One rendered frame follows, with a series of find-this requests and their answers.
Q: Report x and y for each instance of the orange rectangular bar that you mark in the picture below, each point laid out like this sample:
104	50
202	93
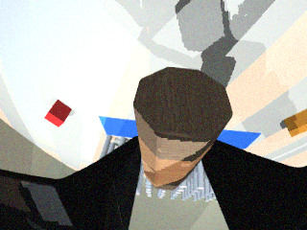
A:
297	123

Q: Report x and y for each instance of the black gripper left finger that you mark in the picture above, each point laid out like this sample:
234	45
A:
98	197

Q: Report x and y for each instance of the blue flat strip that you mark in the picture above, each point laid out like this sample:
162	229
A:
128	128

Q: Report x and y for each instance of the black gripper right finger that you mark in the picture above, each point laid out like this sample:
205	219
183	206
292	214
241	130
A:
256	193

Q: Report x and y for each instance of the small red cube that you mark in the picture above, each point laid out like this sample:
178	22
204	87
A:
58	113

